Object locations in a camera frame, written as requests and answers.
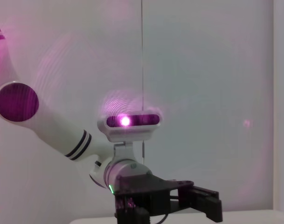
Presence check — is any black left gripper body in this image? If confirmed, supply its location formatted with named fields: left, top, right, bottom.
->
left=113, top=174, right=204, bottom=224

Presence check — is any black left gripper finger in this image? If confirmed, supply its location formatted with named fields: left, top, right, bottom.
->
left=193, top=185, right=220, bottom=201
left=192, top=193, right=223, bottom=222

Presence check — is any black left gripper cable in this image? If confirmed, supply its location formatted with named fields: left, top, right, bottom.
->
left=151, top=195, right=180, bottom=224

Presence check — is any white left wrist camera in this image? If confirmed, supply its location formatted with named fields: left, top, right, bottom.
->
left=97, top=112, right=162, bottom=143

